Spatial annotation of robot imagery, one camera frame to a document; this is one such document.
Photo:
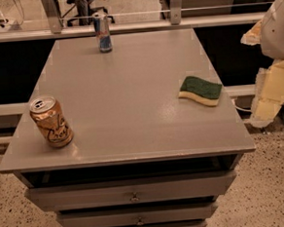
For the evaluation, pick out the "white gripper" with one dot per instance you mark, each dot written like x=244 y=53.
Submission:
x=278 y=33

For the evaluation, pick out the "orange LaCroix soda can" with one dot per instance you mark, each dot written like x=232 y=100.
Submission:
x=47 y=114

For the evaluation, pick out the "green and yellow sponge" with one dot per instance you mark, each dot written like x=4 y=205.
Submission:
x=201 y=91

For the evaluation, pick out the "blue silver energy drink can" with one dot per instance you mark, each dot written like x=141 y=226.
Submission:
x=101 y=28

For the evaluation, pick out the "top grey drawer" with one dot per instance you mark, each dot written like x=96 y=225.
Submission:
x=134 y=191

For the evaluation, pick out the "seated person in background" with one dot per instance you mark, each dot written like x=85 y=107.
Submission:
x=82 y=7

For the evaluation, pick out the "middle grey drawer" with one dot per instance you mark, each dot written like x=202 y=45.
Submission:
x=138 y=216

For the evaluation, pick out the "grey metal railing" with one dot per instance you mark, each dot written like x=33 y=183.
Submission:
x=38 y=23

